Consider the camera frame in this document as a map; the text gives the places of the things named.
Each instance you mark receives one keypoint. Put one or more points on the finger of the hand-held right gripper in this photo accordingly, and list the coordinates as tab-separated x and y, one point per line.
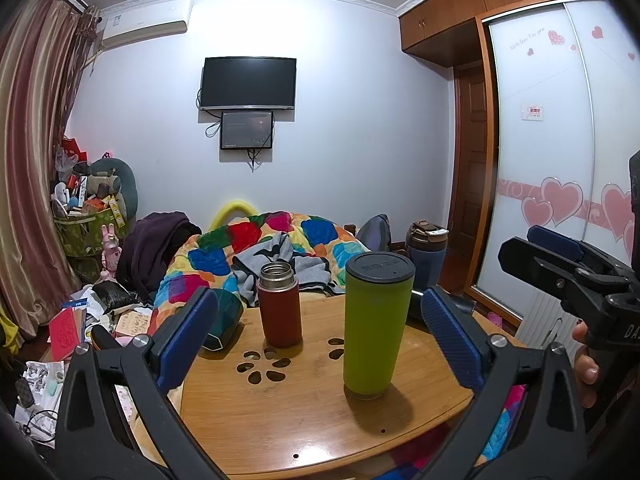
542	263
555	243

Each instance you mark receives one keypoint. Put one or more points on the dark green speaker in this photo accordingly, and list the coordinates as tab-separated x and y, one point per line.
225	321

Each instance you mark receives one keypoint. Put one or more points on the dark purple clothing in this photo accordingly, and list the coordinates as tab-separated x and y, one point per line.
150	245

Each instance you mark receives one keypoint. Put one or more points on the black wall television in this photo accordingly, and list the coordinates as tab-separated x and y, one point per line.
248	83

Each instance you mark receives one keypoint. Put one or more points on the colourful patchwork quilt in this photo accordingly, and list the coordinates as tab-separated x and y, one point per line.
210	260

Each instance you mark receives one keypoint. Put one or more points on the pink bunny toy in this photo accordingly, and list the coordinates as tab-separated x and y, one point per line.
109	252

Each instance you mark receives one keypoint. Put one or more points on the wooden wardrobe with heart doors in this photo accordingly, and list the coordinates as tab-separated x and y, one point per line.
560	125

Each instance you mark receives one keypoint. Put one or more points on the large blue water bottle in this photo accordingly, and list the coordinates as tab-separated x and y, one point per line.
426	255

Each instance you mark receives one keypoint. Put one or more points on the green cup with grey lid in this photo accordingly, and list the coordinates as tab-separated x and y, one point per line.
376	327

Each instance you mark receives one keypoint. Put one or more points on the white air conditioner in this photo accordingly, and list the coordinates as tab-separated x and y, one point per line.
145	22

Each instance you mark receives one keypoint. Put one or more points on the person's right hand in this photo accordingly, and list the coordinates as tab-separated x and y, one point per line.
586	375

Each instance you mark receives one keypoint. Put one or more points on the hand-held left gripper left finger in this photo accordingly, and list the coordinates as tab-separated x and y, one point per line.
184	341

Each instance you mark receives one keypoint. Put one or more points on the white radiator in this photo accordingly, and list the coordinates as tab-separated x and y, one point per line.
545	322

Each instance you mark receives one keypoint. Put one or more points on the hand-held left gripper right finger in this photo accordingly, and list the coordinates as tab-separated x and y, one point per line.
450	341

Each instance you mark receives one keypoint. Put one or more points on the small black wall monitor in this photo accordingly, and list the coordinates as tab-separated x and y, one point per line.
247	130

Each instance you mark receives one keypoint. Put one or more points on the grey backpack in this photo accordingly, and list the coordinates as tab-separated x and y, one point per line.
376	232

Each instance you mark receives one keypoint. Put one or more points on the grey patterned cloth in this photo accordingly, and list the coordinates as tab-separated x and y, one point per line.
285	255

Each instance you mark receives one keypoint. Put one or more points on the red book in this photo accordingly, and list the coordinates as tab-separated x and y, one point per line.
65	334

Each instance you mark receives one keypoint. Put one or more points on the grey green neck pillow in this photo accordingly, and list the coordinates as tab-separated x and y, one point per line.
117	180

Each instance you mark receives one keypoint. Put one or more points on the small bamboo table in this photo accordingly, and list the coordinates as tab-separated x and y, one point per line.
310	400

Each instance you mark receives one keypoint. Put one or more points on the green storage basket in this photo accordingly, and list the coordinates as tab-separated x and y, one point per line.
87	232

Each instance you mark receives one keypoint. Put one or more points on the black plastic bag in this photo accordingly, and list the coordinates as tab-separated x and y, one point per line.
114	296

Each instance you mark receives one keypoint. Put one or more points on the striped brown curtain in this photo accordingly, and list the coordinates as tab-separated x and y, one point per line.
30	160

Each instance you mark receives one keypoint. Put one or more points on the red thermos cup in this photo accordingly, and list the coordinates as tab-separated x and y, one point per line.
279	305

